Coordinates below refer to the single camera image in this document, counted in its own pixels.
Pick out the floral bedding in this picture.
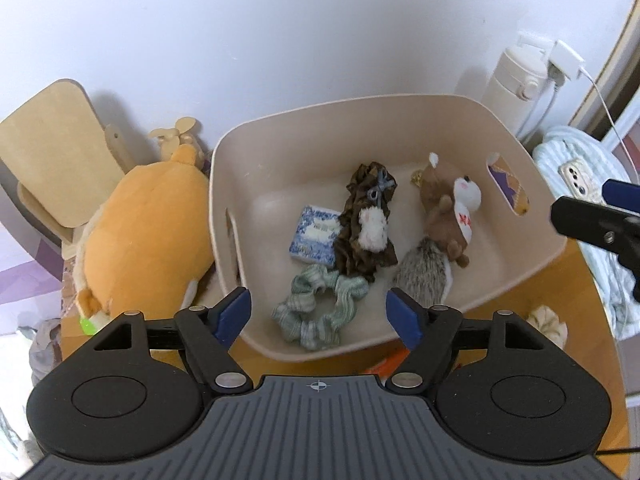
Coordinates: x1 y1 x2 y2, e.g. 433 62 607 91
0 325 41 466

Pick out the small wooden figure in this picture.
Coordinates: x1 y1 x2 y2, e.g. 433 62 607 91
150 117 207 171

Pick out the grey cloth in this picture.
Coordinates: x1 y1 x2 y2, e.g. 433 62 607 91
27 317 63 386

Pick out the wooden board stand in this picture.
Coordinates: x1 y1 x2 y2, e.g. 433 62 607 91
0 79 137 246

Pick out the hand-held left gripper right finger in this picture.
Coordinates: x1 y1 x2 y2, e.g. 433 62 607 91
384 287 554 395

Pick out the green knitted scrunchie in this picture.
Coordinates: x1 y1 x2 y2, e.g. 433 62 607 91
271 265 370 347

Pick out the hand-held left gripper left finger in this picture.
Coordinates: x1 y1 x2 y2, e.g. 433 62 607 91
81 287 253 396

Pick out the blue striped cloth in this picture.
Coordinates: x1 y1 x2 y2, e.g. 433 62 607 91
531 126 640 338

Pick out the white charging cable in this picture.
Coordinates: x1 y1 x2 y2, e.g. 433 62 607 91
515 67 640 326

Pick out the brown scrunchie with white pompom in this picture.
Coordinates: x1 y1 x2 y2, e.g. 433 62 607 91
334 161 399 283

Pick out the cream scrunchie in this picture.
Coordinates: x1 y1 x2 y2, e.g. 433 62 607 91
527 306 569 348

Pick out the white wall socket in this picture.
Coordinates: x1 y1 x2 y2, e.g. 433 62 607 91
516 31 571 86

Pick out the white thermos bottle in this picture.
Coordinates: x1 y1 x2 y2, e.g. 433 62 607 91
481 44 549 107

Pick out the phone in cream case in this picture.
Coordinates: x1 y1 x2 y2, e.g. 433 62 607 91
558 158 603 203

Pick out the purple patterned mat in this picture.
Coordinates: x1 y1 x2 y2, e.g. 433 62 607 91
489 156 530 216

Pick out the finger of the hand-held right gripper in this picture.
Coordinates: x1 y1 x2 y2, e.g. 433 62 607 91
601 177 640 210
550 196 640 306

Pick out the purple and white box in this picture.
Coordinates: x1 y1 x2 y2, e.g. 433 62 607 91
0 220 63 321

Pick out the orange plush dog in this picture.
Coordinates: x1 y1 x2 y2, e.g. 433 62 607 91
75 144 217 333

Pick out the white charger plug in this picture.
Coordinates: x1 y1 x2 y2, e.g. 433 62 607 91
547 39 587 81

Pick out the beige plastic container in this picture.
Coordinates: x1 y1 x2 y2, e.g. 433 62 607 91
208 93 569 362

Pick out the blue patterned tissue pack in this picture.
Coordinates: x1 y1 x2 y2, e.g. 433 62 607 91
289 205 341 267

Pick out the grey plush hedgehog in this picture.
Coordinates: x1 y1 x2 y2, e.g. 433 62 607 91
392 237 455 307

